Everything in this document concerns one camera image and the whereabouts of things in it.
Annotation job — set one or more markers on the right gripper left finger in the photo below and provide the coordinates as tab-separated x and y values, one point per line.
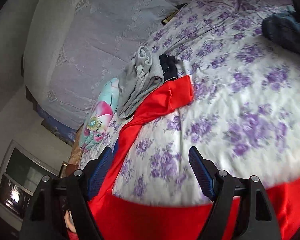
44	216

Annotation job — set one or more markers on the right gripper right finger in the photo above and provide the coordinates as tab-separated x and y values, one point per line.
256	217

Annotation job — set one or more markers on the red track pants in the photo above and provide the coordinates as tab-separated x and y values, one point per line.
245	127

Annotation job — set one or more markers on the brown pillow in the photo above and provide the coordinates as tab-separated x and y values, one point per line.
75	156

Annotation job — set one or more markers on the window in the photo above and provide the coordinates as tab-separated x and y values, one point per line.
20	174

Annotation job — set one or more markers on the blue patterned cloth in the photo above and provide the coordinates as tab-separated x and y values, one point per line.
62	132

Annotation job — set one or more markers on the folded floral teal blanket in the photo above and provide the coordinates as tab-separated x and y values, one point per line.
102	111

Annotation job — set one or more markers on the purple floral bed sheet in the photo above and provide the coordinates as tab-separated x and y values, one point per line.
220	39

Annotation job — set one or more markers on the folded grey garment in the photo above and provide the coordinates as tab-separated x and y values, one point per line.
139	78

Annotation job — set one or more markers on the folded black garment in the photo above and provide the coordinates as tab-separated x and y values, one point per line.
169	69

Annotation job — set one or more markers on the white lace headboard cover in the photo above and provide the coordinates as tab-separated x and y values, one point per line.
75	46

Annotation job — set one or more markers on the dark blue garment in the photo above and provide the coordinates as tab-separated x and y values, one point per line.
283	29

